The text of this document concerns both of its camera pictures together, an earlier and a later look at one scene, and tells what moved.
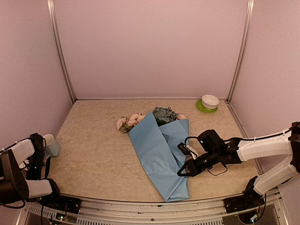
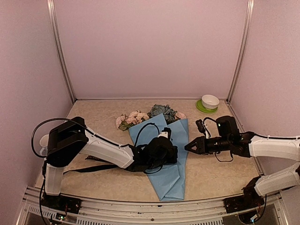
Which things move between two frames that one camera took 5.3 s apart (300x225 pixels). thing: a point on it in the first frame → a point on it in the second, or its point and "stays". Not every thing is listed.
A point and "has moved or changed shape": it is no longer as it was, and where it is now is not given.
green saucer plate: x=200 y=106 stays
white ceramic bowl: x=209 y=101 stays
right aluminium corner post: x=243 y=48 stays
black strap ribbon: x=48 y=166 has moved or changed shape
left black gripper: x=35 y=175 → x=173 y=159
